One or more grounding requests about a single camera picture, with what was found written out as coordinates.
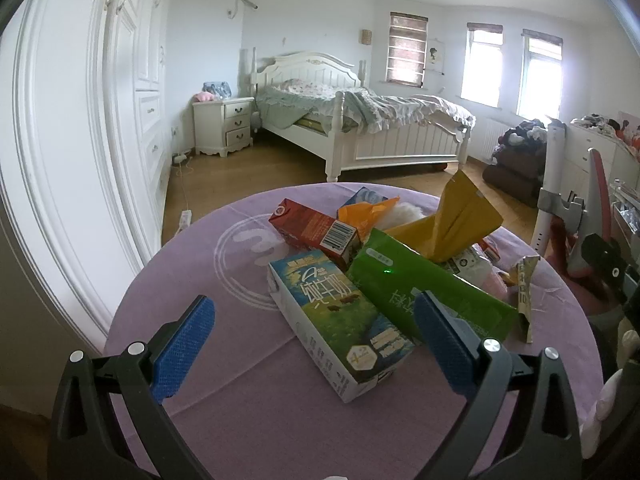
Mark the yellow snack bag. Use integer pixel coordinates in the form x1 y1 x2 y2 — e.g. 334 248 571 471
385 170 503 263

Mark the red drink carton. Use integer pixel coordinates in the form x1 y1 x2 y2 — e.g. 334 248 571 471
269 198 361 271

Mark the purple round table cloth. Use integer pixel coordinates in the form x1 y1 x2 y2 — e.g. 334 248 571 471
105 183 603 479

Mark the beige snack wrapper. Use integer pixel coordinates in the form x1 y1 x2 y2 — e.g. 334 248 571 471
509 256 540 344

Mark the red Mickey box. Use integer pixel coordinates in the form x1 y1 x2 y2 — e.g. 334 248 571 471
477 240 500 264

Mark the green blue milk carton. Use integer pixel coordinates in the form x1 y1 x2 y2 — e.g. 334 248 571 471
267 249 414 403

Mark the pink grey desk chair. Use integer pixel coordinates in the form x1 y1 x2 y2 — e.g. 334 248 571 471
532 119 618 315

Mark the green snack bag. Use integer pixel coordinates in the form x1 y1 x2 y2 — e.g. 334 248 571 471
347 230 518 341

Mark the white power strip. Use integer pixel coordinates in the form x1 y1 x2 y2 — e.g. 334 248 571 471
178 209 192 232

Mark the dark clothes pile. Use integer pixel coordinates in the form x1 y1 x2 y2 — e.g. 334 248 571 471
483 119 548 207

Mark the white desk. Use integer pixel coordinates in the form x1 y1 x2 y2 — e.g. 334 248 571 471
560 119 640 261

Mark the orange wrapper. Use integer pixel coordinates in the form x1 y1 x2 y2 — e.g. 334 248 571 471
337 197 399 238

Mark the white wardrobe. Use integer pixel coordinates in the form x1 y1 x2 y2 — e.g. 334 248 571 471
1 0 170 350

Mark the white nightstand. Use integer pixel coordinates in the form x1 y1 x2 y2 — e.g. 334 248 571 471
192 98 254 157

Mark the bright double window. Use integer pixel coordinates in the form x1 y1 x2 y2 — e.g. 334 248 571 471
460 23 564 120

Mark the pink item on nightstand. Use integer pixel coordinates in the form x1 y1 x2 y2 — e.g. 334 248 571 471
194 91 218 102

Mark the floral bed quilt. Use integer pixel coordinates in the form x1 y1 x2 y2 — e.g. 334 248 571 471
255 79 476 134

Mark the striped window blind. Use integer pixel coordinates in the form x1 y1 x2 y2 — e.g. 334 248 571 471
385 12 428 88

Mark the white bed frame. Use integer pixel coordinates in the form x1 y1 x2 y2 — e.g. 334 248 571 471
250 51 476 182

